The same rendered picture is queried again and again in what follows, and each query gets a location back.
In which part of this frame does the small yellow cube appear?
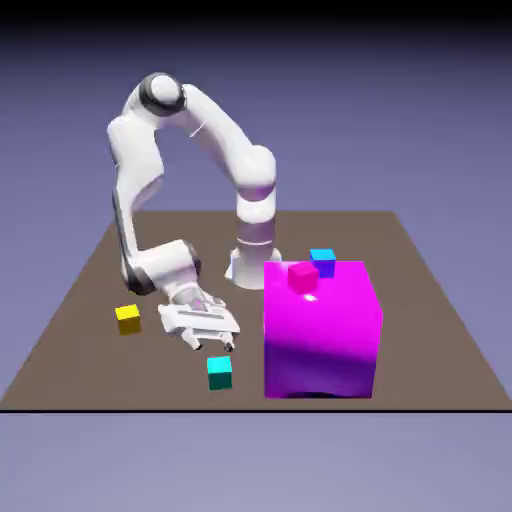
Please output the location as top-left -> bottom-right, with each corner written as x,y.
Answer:
114,303 -> 142,336

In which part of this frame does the small teal cube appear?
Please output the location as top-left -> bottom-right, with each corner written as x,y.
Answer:
206,355 -> 234,392

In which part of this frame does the small pink cube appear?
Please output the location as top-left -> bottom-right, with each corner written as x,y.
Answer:
287,261 -> 320,295

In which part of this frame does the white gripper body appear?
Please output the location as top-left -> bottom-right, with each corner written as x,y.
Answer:
157,302 -> 242,338

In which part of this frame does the small blue cube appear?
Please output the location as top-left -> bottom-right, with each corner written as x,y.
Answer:
308,248 -> 337,279

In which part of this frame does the large magenta box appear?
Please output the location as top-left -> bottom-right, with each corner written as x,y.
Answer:
263,260 -> 384,400

